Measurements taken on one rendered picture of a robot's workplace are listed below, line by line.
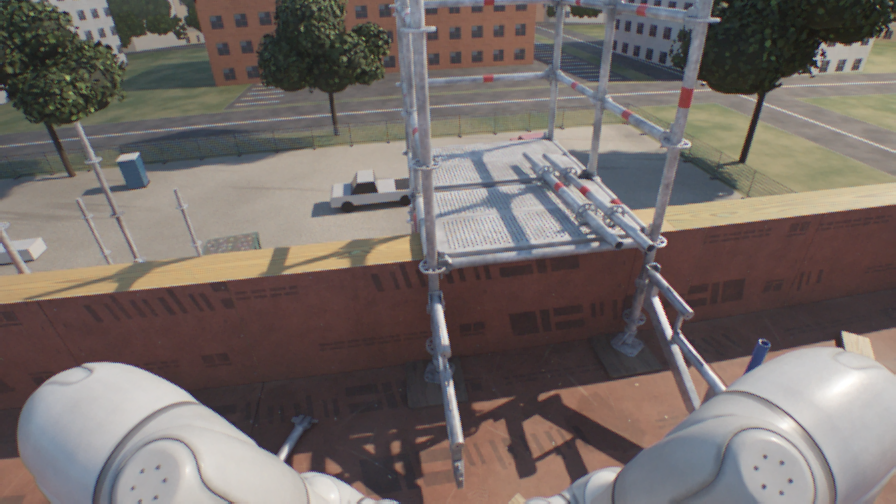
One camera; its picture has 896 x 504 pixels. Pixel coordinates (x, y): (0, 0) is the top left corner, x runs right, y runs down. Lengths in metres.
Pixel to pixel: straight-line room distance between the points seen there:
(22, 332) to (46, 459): 2.33
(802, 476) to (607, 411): 2.02
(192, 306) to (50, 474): 1.87
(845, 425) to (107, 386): 0.71
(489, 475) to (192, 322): 1.58
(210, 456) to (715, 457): 0.41
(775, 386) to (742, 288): 2.60
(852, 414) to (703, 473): 0.17
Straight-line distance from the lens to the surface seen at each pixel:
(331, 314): 2.30
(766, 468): 0.43
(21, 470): 3.01
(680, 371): 2.32
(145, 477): 0.44
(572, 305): 2.52
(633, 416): 2.46
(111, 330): 2.67
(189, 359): 2.66
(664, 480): 0.46
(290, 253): 2.31
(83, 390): 0.58
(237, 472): 0.45
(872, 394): 0.58
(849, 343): 3.37
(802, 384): 0.54
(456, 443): 1.79
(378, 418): 2.36
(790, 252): 3.18
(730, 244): 2.82
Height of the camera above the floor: 1.90
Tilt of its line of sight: 30 degrees down
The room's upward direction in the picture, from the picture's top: 2 degrees counter-clockwise
